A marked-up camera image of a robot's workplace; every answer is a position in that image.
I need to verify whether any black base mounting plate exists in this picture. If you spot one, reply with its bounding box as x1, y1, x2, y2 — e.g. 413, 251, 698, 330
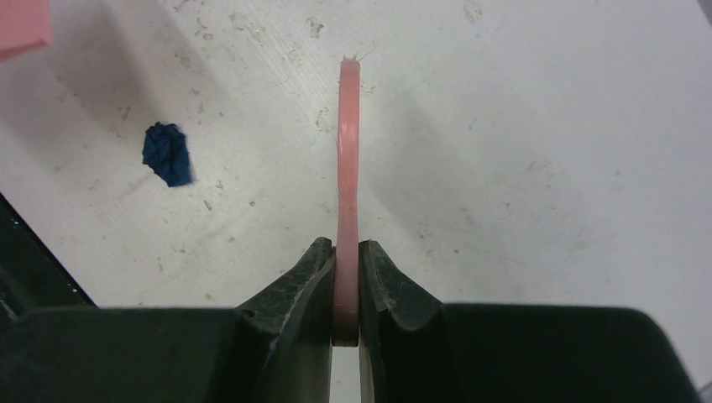
1, 197, 96, 332

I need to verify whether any pink plastic hand brush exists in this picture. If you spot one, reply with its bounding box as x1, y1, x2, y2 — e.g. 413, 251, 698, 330
332, 55, 361, 347

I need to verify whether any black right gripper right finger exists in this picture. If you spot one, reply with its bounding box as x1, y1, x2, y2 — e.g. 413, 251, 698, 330
359, 241, 700, 402

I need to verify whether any pink plastic dustpan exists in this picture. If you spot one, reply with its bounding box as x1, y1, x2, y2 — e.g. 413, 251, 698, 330
1, 0, 53, 62

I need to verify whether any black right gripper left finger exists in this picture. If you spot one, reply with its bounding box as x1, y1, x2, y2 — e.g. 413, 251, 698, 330
1, 238, 334, 402

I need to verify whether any small dark blue paper scrap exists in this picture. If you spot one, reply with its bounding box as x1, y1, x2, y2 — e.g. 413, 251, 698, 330
142, 122, 193, 187

